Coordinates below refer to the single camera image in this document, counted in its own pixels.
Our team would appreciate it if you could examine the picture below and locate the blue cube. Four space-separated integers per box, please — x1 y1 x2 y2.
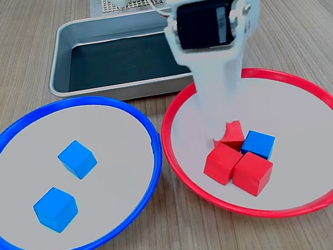
237 127 280 165
30 184 81 237
55 137 101 184

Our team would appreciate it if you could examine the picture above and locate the red cube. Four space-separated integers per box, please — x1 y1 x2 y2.
228 148 279 200
210 119 247 156
199 140 248 189

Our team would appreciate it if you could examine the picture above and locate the black tray mat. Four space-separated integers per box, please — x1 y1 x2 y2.
61 28 192 93

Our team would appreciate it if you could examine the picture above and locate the red-rimmed white plate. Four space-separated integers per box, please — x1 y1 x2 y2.
152 54 333 236

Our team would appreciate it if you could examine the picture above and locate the steel tray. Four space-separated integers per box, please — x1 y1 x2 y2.
39 3 197 113

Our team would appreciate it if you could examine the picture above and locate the blue-rimmed white plate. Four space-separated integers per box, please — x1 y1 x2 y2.
0 85 177 250

